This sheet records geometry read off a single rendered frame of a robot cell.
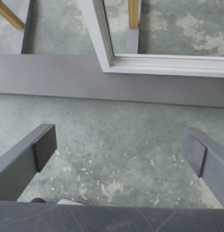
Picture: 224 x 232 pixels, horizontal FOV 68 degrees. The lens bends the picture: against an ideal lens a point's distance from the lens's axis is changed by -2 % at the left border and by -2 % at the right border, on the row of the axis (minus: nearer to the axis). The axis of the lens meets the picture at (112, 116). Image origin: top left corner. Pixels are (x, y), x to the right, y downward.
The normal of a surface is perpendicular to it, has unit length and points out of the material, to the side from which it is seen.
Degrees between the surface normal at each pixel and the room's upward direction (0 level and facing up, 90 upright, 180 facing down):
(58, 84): 0
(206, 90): 0
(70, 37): 0
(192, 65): 8
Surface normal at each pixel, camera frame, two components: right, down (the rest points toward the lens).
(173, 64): -0.12, -0.25
